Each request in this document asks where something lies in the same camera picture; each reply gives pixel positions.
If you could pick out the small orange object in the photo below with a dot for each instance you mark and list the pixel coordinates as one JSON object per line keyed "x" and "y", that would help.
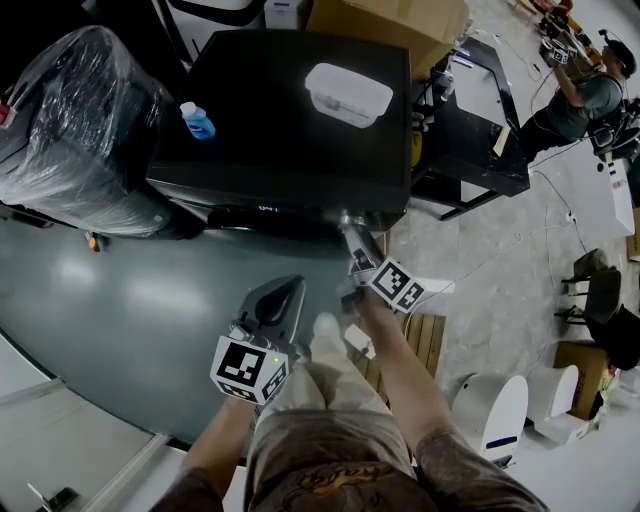
{"x": 93, "y": 243}

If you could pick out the wooden slat board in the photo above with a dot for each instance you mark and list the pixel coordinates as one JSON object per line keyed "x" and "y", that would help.
{"x": 425, "y": 345}

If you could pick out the blue detergent bottle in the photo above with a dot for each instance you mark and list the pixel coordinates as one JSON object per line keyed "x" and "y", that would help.
{"x": 200, "y": 125}

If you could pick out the white cabinet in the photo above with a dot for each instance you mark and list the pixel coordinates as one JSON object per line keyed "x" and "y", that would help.
{"x": 65, "y": 440}

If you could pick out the person's left forearm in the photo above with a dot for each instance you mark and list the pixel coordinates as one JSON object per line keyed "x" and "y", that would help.
{"x": 220, "y": 440}

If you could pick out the black bag heap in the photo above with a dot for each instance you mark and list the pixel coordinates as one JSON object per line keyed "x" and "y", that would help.
{"x": 620, "y": 340}

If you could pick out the black washing machine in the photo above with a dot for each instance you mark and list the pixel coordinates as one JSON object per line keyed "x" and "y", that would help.
{"x": 280, "y": 115}

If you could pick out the person's white shoe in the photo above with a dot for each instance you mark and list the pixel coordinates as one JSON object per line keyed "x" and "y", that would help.
{"x": 326, "y": 327}

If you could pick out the olive green bag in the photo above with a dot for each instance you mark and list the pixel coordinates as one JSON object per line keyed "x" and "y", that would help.
{"x": 590, "y": 262}

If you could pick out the small cardboard box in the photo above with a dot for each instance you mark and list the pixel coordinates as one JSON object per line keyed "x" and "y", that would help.
{"x": 587, "y": 370}

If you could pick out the white plastic container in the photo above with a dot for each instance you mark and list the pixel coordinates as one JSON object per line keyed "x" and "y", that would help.
{"x": 347, "y": 95}

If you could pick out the yellow object under table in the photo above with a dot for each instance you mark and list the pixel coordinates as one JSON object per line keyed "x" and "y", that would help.
{"x": 417, "y": 147}

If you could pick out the white power strip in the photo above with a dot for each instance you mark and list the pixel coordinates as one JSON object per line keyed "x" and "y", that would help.
{"x": 359, "y": 342}

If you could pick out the plastic-wrapped dark appliance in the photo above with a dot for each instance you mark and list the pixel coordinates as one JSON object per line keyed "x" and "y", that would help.
{"x": 75, "y": 135}

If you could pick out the white chair with black frame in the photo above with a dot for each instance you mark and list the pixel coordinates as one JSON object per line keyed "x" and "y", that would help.
{"x": 220, "y": 9}

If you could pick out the person's right forearm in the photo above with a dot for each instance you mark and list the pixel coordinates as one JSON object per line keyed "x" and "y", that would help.
{"x": 400, "y": 370}

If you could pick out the large cardboard box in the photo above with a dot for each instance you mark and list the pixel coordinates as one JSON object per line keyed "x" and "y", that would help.
{"x": 390, "y": 25}

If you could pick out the person's brown printed shirt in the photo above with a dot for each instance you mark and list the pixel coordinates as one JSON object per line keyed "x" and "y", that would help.
{"x": 350, "y": 475}

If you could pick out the white panel with black marks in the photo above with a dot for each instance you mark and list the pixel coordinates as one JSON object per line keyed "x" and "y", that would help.
{"x": 620, "y": 195}

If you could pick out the red and white small box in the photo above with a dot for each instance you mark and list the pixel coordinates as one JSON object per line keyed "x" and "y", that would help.
{"x": 5, "y": 114}

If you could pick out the white carton box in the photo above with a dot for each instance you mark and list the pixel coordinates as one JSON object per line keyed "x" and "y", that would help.
{"x": 285, "y": 14}

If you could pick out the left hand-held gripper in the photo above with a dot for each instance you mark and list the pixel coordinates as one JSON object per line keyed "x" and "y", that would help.
{"x": 245, "y": 367}

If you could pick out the beige paper piece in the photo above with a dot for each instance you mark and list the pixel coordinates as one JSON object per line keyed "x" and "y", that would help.
{"x": 501, "y": 144}

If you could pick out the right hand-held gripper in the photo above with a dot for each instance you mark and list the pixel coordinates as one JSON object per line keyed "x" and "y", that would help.
{"x": 395, "y": 282}

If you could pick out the person's beige trousers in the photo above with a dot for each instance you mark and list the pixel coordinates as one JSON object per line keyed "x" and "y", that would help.
{"x": 330, "y": 385}

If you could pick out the black table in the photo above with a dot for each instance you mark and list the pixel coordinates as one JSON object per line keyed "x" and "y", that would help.
{"x": 475, "y": 150}

